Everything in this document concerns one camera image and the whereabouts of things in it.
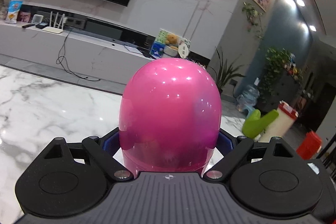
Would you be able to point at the white jar red lid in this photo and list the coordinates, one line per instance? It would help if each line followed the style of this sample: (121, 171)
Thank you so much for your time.
(286, 118)

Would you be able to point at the climbing ivy plant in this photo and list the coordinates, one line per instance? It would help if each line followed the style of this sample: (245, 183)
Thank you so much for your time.
(254, 22)

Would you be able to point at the water jug on floor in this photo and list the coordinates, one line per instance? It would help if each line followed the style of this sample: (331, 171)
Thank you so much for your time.
(248, 98)

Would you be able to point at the pink dome plastic container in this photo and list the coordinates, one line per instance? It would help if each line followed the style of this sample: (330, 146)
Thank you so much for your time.
(170, 117)

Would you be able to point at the marble tv console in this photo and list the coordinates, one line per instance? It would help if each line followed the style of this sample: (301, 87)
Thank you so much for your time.
(84, 54)

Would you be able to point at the potted green plant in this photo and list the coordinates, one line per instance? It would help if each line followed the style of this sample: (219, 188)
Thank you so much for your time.
(225, 72)

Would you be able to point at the green blue picture book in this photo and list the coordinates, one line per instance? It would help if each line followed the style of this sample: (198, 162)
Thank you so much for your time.
(158, 46)

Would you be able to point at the teddy bear in pot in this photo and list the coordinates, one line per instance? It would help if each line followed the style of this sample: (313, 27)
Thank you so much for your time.
(171, 45)

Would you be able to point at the white wifi router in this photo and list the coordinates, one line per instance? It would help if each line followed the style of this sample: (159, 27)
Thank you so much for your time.
(56, 26)

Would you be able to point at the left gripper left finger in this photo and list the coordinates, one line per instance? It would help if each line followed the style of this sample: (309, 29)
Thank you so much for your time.
(67, 179)

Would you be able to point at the blue snack bag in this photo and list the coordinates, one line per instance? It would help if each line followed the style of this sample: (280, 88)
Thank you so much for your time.
(13, 11)

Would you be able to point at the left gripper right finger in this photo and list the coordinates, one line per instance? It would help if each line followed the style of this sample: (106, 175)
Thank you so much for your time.
(263, 180)

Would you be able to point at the green plastic watering can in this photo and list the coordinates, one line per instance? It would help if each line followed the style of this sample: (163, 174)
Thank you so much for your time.
(255, 124)

